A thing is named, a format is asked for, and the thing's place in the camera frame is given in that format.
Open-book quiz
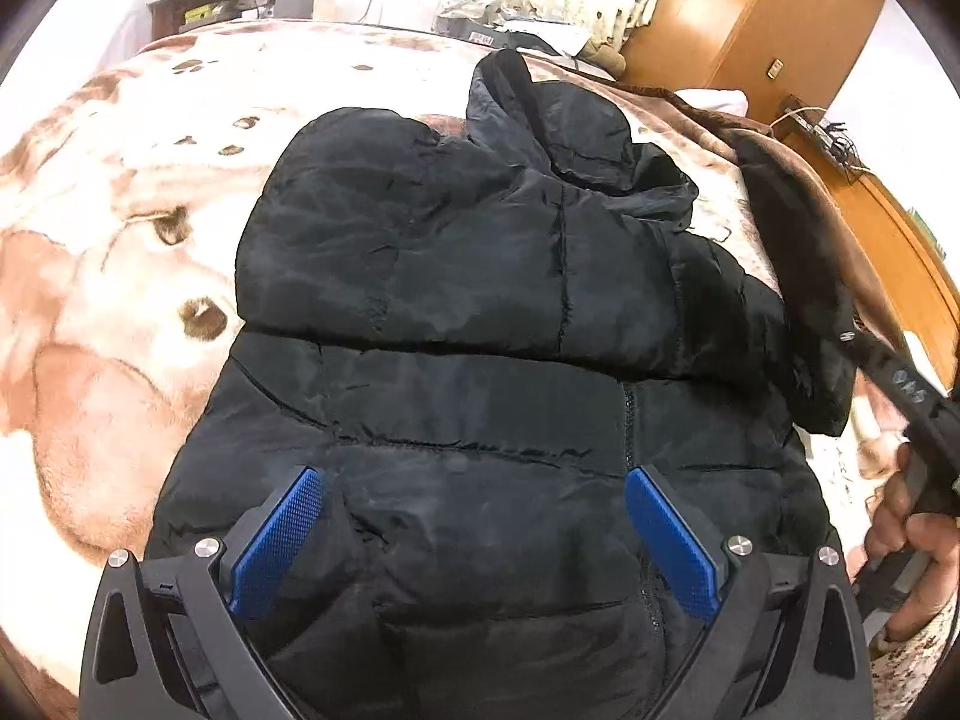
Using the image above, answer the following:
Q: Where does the wooden headboard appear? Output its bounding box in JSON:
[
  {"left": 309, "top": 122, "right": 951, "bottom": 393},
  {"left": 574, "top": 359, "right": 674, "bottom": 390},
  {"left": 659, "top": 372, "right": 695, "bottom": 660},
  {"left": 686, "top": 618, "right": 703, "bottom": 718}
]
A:
[{"left": 778, "top": 94, "right": 960, "bottom": 391}]

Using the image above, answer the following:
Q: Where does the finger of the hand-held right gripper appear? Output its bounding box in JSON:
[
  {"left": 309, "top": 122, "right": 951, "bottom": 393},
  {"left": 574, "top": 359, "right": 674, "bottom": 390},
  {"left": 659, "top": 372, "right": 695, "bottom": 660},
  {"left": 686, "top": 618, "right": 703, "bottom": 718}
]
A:
[{"left": 836, "top": 326, "right": 947, "bottom": 422}]

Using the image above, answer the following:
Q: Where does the person's right hand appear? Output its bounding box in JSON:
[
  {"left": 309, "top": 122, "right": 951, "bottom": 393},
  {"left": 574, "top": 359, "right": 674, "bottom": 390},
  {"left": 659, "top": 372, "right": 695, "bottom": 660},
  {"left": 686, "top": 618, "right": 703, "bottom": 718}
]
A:
[{"left": 862, "top": 441, "right": 960, "bottom": 642}]

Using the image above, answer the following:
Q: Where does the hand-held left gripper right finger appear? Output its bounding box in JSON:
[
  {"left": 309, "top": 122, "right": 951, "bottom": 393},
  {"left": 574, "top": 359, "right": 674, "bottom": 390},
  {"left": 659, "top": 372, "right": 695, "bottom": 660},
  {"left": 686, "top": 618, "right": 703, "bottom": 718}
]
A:
[{"left": 624, "top": 463, "right": 875, "bottom": 720}]

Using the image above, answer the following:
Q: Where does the power strip with cables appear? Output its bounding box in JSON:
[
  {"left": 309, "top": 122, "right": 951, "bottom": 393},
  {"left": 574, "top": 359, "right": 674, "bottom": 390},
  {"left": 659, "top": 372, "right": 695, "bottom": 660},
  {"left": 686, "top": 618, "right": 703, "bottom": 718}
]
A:
[{"left": 771, "top": 106, "right": 867, "bottom": 170}]

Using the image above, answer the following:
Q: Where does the brown plush toy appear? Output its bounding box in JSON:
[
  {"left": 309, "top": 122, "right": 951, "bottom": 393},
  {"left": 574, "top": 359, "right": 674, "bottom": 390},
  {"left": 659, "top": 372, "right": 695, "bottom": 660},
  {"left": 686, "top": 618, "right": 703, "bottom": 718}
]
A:
[{"left": 577, "top": 37, "right": 627, "bottom": 77}]

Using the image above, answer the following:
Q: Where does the black puffer jacket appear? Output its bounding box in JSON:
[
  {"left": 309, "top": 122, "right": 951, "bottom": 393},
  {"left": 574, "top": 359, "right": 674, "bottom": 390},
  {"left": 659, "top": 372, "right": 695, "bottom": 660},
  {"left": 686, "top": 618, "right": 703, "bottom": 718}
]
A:
[{"left": 146, "top": 49, "right": 860, "bottom": 720}]

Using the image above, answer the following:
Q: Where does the wooden wardrobe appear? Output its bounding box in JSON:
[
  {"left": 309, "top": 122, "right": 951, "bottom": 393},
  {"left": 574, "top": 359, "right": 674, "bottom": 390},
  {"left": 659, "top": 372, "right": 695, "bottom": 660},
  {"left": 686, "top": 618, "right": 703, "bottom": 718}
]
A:
[{"left": 621, "top": 0, "right": 890, "bottom": 128}]

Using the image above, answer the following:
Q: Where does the printed plush blanket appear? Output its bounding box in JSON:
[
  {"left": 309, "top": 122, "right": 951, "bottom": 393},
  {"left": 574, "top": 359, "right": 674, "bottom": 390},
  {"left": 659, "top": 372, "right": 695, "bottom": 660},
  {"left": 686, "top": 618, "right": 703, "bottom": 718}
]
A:
[{"left": 0, "top": 19, "right": 960, "bottom": 720}]

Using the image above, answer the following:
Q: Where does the grey plastic package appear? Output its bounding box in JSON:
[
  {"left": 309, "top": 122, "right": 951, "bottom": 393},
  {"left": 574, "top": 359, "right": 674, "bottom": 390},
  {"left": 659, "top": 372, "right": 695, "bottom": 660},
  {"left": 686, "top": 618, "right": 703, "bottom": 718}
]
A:
[{"left": 439, "top": 11, "right": 575, "bottom": 55}]

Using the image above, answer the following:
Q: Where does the white pillow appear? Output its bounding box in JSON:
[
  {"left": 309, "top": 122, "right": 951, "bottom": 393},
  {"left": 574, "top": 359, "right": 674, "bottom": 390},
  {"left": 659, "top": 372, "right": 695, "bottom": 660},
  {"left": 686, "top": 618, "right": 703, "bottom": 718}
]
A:
[{"left": 673, "top": 86, "right": 751, "bottom": 121}]

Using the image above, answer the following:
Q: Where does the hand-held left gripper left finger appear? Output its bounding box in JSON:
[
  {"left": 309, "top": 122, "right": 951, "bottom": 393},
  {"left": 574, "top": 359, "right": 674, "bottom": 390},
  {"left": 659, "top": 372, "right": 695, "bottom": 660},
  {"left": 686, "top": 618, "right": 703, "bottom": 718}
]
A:
[{"left": 79, "top": 465, "right": 327, "bottom": 720}]

